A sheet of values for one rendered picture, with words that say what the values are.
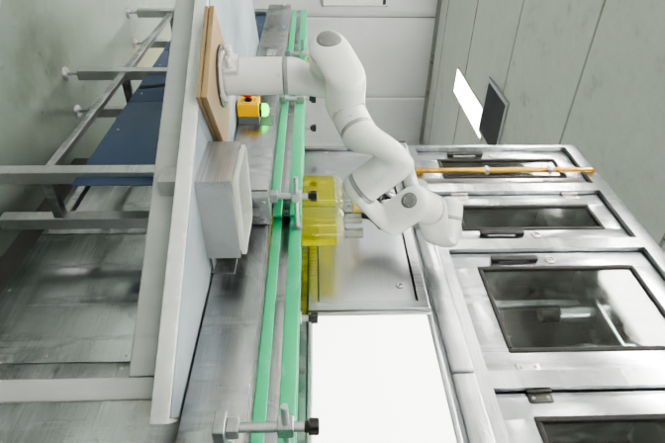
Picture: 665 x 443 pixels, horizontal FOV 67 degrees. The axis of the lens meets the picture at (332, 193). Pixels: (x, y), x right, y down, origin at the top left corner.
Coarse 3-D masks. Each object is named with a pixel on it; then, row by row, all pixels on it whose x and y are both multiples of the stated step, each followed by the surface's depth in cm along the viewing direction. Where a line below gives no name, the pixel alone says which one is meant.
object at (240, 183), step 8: (240, 152) 116; (240, 160) 113; (240, 168) 124; (240, 176) 125; (248, 176) 125; (232, 184) 108; (240, 184) 126; (248, 184) 127; (240, 192) 128; (248, 192) 128; (240, 200) 129; (248, 200) 129; (240, 208) 111; (248, 208) 131; (240, 216) 112; (248, 216) 131; (240, 224) 113; (248, 224) 128; (240, 232) 115; (248, 232) 125; (240, 240) 116; (248, 240) 124; (240, 248) 119
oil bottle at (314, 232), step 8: (272, 224) 144; (304, 224) 144; (312, 224) 144; (320, 224) 144; (328, 224) 144; (336, 224) 144; (304, 232) 141; (312, 232) 142; (320, 232) 142; (328, 232) 142; (336, 232) 142; (344, 232) 143; (304, 240) 143; (312, 240) 143; (320, 240) 143; (328, 240) 143; (336, 240) 143
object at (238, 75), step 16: (224, 48) 120; (224, 64) 122; (240, 64) 123; (256, 64) 123; (272, 64) 123; (224, 80) 123; (240, 80) 123; (256, 80) 123; (272, 80) 123; (224, 96) 124
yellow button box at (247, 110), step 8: (240, 96) 166; (256, 96) 166; (240, 104) 161; (248, 104) 162; (256, 104) 162; (240, 112) 163; (248, 112) 163; (256, 112) 163; (240, 120) 164; (248, 120) 164; (256, 120) 164
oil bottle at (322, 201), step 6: (318, 198) 154; (324, 198) 154; (330, 198) 154; (336, 198) 154; (306, 204) 151; (312, 204) 151; (318, 204) 151; (324, 204) 151; (330, 204) 151; (336, 204) 151; (342, 204) 153; (342, 210) 153
